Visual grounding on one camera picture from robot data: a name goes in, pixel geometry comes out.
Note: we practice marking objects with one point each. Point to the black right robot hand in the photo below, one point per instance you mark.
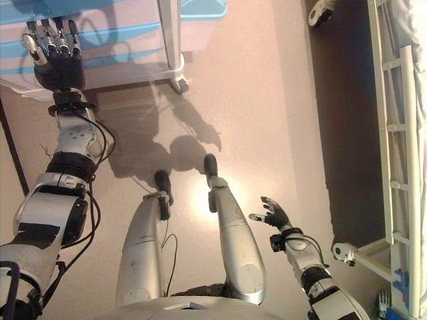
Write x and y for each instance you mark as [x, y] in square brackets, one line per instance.
[277, 215]

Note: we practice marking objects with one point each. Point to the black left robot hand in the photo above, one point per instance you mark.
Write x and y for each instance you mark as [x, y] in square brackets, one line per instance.
[58, 66]

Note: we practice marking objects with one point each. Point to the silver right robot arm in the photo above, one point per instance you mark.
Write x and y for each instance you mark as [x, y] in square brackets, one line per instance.
[317, 266]

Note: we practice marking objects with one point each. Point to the silver right robot leg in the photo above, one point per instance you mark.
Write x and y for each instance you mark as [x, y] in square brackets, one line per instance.
[233, 240]

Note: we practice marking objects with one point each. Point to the white blue medical cart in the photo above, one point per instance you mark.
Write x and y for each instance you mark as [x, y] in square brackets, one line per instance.
[133, 66]

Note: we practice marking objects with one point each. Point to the bed caster wheel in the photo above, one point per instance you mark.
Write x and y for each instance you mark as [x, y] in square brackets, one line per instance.
[320, 15]
[343, 251]

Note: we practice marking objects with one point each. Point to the grey robot torso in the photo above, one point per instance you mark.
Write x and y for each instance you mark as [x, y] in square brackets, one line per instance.
[200, 310]

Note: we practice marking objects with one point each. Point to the small white ribbed object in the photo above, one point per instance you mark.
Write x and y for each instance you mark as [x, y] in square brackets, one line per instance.
[383, 300]

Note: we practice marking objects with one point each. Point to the blue tape on bed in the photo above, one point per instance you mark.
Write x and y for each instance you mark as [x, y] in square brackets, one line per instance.
[400, 283]

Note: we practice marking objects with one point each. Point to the blue lidded waste bin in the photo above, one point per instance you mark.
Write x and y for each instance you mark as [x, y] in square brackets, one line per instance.
[203, 10]

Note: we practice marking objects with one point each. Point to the white hospital bed frame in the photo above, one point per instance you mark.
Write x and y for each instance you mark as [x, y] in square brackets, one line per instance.
[373, 255]

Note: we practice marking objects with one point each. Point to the white bed side rail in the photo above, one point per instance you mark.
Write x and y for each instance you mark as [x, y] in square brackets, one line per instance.
[397, 133]

